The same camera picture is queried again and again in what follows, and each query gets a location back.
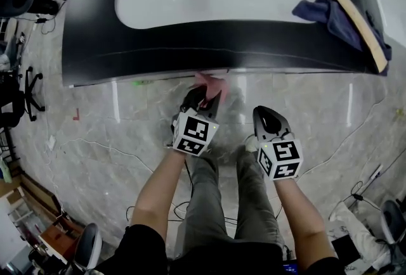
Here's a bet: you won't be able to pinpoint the black flat pad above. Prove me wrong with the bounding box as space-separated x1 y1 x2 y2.
331 234 361 264

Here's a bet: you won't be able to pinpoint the black top vanity cabinet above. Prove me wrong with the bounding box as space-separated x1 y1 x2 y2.
61 0 393 88

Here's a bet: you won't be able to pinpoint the person's right shoe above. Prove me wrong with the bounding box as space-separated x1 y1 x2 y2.
244 136 258 153

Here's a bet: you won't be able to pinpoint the pink cloth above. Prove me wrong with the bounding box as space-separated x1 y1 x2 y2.
193 72 231 103

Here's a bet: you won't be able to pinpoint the white shell chair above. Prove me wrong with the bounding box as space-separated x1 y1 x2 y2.
0 0 35 18
380 200 406 245
73 222 103 271

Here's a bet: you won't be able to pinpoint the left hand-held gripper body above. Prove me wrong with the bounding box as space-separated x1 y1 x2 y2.
173 105 219 157

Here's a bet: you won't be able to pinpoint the white power strip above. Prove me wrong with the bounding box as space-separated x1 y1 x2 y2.
369 164 384 179

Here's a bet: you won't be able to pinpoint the black power cable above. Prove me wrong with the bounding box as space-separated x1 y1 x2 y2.
350 180 381 205

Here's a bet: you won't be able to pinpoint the beige wooden strip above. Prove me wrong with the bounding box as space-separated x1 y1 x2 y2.
318 0 390 74

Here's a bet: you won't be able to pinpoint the person's right forearm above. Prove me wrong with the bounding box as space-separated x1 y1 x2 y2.
272 177 326 268

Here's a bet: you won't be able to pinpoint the white floor cable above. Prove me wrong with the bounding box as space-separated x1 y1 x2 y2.
298 127 378 179
60 137 153 173

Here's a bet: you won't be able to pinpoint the person's grey trousers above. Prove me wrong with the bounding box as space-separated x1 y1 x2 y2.
177 145 286 252

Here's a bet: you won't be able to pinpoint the person's left forearm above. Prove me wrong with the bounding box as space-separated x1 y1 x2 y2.
130 150 187 236

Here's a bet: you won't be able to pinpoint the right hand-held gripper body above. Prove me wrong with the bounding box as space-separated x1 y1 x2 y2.
256 133 304 182

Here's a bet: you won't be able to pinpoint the dark blue cloth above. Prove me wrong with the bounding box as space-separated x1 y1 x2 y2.
291 0 393 77

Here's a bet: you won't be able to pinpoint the person's black shirt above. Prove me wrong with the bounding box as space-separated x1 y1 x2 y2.
95 224 346 275

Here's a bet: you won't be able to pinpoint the white fabric bundle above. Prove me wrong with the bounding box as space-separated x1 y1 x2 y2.
329 200 391 268

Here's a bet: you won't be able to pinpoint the black office chair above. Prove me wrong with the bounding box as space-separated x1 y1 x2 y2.
0 66 45 129

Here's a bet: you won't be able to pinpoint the white bathtub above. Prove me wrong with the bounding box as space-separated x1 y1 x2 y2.
364 0 406 56

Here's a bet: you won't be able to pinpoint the reddish brown box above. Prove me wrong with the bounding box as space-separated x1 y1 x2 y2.
39 222 83 255

